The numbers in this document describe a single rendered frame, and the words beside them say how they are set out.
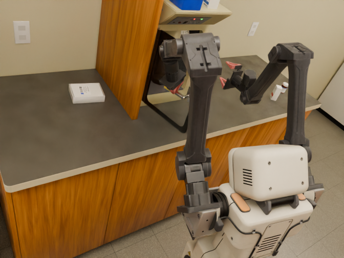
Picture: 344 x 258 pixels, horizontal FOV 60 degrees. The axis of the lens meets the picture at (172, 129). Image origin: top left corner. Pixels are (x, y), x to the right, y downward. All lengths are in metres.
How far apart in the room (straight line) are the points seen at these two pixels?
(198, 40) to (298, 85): 0.49
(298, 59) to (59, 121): 1.03
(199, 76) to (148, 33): 0.63
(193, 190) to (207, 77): 0.36
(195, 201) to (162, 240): 1.35
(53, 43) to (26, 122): 0.49
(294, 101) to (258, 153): 0.33
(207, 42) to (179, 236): 1.74
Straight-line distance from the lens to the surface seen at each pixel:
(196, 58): 0.71
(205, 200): 0.90
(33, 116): 1.49
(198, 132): 0.81
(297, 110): 1.14
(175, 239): 2.26
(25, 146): 1.36
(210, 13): 1.38
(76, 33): 1.76
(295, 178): 0.96
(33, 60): 1.77
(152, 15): 1.26
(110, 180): 1.49
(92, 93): 1.59
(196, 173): 0.91
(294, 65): 1.12
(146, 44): 1.31
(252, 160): 0.87
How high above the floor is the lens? 1.90
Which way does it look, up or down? 39 degrees down
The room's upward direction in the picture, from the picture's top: 18 degrees clockwise
